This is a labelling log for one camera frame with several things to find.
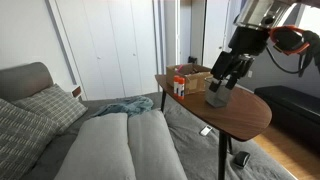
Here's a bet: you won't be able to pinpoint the plaid pillow front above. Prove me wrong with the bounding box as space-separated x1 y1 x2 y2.
0 99 59 180

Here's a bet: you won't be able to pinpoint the blue crumpled blanket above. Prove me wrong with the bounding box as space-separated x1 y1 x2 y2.
92 96 154 117

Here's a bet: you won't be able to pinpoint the black device on bed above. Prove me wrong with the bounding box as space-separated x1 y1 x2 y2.
233 151 251 168

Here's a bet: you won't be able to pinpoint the grey body pillow left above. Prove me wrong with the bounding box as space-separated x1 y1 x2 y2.
54 113 136 180

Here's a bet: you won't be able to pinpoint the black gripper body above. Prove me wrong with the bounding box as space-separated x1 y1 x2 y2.
211 27 269 80

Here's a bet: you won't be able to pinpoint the white remote on bed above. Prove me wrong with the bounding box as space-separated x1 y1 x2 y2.
199 125 213 136

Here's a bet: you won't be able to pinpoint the wooden side table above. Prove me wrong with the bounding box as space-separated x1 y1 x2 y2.
155 75 272 180

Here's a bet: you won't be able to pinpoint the robot arm white and silver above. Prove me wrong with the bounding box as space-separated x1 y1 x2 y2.
209 0 297 92

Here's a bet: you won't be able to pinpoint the grey body pillow right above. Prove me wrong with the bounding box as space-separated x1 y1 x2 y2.
128 110 187 180

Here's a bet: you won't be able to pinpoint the plaid pillow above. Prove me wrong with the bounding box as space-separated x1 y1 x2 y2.
13 84 88 134
0 99 59 180

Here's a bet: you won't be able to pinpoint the plaid pillow rear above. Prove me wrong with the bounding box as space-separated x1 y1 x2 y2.
13 84 88 134

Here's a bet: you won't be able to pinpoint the glue stick orange cap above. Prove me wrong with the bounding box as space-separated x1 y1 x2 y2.
178 77 185 100
173 75 179 96

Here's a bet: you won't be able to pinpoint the white closet doors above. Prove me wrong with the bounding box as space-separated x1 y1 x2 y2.
56 0 158 100

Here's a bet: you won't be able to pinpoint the black bench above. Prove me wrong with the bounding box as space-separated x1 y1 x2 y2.
254 86 320 151

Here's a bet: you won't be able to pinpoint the glue stick orange cap front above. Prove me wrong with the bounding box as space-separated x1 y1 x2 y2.
178 77 185 100

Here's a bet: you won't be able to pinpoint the cardboard box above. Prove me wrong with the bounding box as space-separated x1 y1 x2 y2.
166 63 212 94

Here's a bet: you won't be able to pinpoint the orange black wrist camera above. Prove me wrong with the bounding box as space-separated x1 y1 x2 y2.
269 25 310 55

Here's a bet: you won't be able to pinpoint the grey body pillow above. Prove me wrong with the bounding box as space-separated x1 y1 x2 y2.
54 113 136 180
128 110 187 180

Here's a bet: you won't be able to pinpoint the grey bed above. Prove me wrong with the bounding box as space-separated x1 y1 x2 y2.
0 63 295 180

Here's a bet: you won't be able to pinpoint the glue stick orange cap rear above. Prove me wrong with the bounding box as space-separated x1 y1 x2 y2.
173 75 179 96

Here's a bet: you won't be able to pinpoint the white framed picture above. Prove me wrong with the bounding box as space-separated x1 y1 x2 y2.
298 5 320 35

